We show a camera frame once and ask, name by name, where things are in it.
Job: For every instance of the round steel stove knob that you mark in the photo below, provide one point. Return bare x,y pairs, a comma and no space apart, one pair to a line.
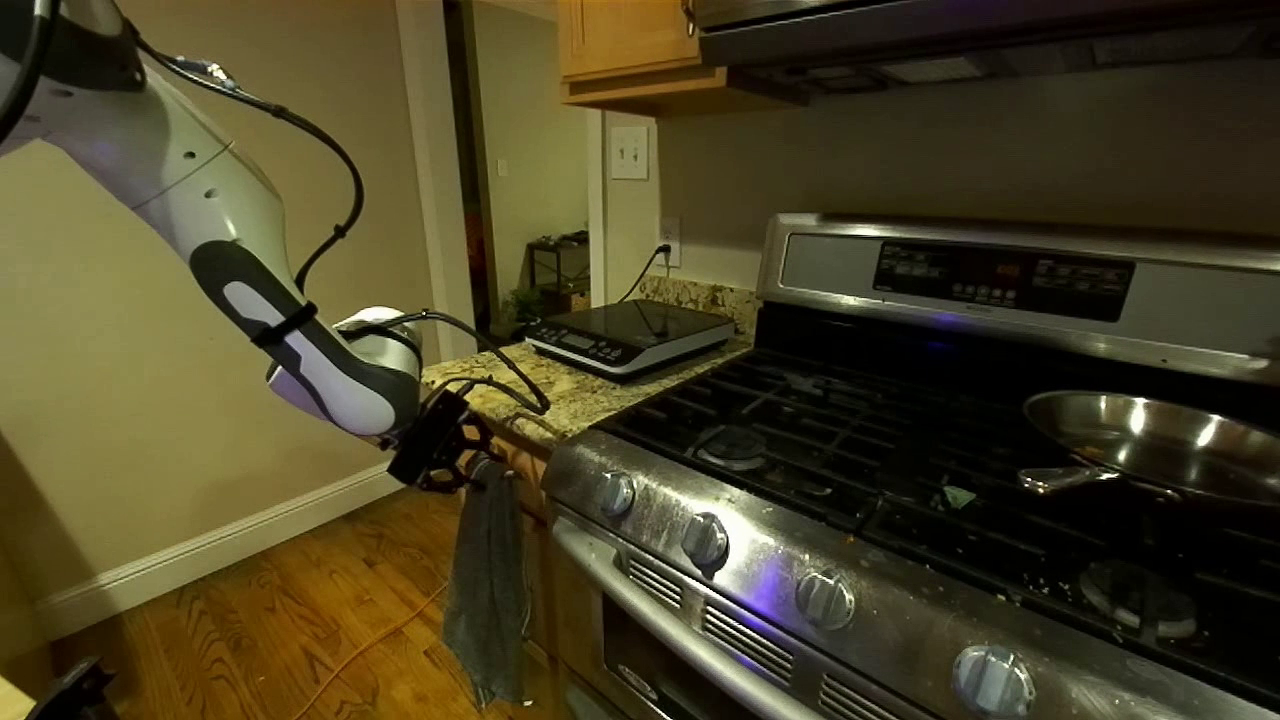
617,496
824,598
993,680
705,543

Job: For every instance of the dark range hood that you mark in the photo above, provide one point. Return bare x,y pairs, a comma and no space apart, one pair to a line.
987,35

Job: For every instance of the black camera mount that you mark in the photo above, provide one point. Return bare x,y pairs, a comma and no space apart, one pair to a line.
74,689

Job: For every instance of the black induction cooktop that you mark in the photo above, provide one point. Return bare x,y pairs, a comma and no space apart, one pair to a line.
626,339

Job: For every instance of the white light switch plate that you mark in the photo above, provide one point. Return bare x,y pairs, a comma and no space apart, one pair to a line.
631,150

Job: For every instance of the white baseboard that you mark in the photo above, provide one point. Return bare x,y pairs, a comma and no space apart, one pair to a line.
203,550

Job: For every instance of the wooden wall cabinet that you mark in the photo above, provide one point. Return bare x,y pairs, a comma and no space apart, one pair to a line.
626,55

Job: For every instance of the wooden base cabinet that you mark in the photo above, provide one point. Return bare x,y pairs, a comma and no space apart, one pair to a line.
564,624

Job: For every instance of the white door frame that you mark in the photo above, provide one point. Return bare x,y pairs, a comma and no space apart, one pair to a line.
432,174

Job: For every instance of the stainless steel frying pan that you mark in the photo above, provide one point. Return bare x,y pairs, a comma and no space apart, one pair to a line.
1160,447

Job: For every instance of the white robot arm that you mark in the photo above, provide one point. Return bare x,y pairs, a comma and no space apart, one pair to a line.
203,202

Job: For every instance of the white wall outlet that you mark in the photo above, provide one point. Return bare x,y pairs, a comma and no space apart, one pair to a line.
671,249

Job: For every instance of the gray striped hand towel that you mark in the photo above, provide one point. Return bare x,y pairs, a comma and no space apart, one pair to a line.
484,601

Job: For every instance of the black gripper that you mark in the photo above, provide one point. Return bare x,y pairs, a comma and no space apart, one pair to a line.
425,448

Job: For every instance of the granite countertop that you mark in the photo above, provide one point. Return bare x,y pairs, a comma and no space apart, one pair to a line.
584,387

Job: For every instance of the stainless steel gas range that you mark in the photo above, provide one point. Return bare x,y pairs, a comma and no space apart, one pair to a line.
932,533

